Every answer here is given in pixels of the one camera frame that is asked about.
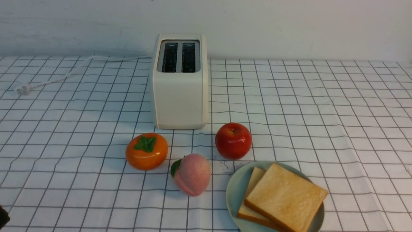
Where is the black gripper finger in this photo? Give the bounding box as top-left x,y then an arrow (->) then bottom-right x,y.
0,206 -> 10,228

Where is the toast slice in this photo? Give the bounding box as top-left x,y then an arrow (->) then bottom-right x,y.
237,167 -> 280,232
244,163 -> 328,232

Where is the white two-slot toaster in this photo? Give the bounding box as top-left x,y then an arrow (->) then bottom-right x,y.
148,33 -> 210,130

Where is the white grid tablecloth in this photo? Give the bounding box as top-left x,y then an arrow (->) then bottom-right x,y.
0,57 -> 412,232

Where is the orange persimmon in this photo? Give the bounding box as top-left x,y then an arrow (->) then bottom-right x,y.
125,133 -> 169,171

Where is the pink peach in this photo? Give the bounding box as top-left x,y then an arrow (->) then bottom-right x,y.
170,154 -> 211,197

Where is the light green plate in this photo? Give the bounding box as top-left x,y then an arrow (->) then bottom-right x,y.
226,160 -> 325,232

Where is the red apple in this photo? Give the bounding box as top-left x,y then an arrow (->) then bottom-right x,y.
215,122 -> 253,160

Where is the white power cord with plug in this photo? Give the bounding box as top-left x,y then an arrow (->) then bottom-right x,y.
15,54 -> 152,96

